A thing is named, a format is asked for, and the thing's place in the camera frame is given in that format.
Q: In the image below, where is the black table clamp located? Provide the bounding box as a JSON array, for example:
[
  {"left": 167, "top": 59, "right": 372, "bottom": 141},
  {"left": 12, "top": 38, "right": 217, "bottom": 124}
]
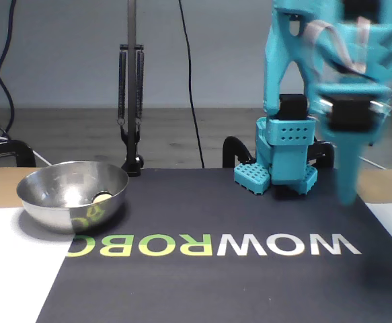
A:
[
  {"left": 0, "top": 139, "right": 37, "bottom": 168},
  {"left": 308, "top": 141, "right": 336, "bottom": 169},
  {"left": 222, "top": 135, "right": 258, "bottom": 169}
]

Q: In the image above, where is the dark blue cable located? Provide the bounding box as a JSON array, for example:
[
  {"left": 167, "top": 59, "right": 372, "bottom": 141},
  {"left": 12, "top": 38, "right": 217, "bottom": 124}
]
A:
[{"left": 0, "top": 0, "right": 17, "bottom": 139}]

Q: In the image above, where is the metal bowl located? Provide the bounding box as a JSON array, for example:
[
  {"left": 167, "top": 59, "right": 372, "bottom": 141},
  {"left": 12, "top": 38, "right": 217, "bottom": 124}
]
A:
[{"left": 16, "top": 160, "right": 130, "bottom": 235}]

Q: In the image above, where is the cork ball with black base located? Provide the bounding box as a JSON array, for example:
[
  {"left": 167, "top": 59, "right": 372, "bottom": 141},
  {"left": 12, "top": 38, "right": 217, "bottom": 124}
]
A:
[{"left": 92, "top": 191, "right": 112, "bottom": 204}]

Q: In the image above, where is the red white black servo cable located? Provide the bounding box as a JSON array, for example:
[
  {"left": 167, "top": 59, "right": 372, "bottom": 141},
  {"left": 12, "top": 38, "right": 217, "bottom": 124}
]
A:
[{"left": 303, "top": 18, "right": 371, "bottom": 73}]

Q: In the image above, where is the thin black cable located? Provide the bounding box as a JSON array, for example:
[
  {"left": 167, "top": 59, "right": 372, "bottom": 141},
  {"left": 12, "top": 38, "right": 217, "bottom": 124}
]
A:
[{"left": 178, "top": 0, "right": 206, "bottom": 169}]

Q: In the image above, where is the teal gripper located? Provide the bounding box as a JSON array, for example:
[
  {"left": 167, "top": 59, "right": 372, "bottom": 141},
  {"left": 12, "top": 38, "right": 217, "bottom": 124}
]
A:
[{"left": 316, "top": 83, "right": 392, "bottom": 207}]

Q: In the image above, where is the black WOWROBO mat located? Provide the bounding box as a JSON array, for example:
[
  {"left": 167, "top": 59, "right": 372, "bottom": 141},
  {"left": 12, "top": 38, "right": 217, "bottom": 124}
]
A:
[{"left": 36, "top": 167, "right": 392, "bottom": 323}]

